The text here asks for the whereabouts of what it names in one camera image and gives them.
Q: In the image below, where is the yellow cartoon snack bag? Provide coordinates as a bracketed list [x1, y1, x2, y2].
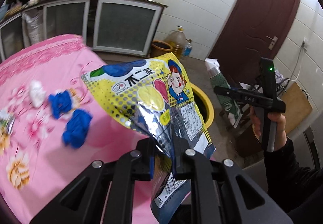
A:
[81, 53, 217, 223]

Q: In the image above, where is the pink floral tablecloth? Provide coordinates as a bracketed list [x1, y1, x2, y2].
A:
[0, 34, 162, 224]

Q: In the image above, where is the white power cable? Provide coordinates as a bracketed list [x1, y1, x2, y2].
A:
[285, 37, 308, 82]

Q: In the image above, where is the green woven sack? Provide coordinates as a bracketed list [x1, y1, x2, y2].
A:
[205, 58, 241, 126]

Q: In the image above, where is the large cooking oil jug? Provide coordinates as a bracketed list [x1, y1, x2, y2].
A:
[165, 25, 187, 60]

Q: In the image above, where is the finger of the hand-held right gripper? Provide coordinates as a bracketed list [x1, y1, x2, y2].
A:
[214, 86, 243, 101]

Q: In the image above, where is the person's right forearm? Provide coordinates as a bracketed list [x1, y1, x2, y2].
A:
[264, 137, 323, 224]

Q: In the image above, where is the white woven sack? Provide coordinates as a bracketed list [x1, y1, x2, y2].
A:
[22, 9, 44, 44]

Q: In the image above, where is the kitchen counter cabinet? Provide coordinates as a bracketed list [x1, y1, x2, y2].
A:
[0, 0, 168, 63]

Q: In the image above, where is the brown ceramic crock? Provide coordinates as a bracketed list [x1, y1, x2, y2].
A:
[151, 40, 173, 58]

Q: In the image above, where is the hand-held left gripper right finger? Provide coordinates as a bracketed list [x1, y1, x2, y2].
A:
[173, 137, 294, 224]

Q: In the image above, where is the crumpled white tissue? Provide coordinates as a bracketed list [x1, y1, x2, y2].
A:
[29, 80, 46, 108]

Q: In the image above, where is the clear water bottle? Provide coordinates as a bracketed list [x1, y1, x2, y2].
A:
[182, 39, 193, 60]

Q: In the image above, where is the silver door handle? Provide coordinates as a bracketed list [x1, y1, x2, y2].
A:
[266, 36, 278, 50]

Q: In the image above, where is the blue crumpled shoe cover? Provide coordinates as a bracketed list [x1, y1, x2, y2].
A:
[63, 109, 93, 149]
[48, 89, 74, 119]

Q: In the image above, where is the wooden board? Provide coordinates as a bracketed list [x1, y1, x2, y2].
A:
[280, 82, 313, 135]

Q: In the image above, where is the brown wooden door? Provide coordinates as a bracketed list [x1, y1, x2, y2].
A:
[209, 0, 304, 74]

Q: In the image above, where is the person's right hand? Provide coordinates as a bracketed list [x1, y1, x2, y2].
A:
[249, 107, 287, 153]

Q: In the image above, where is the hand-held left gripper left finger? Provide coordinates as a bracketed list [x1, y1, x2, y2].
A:
[30, 138, 155, 224]

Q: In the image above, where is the yellow basin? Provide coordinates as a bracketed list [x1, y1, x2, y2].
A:
[190, 82, 214, 128]

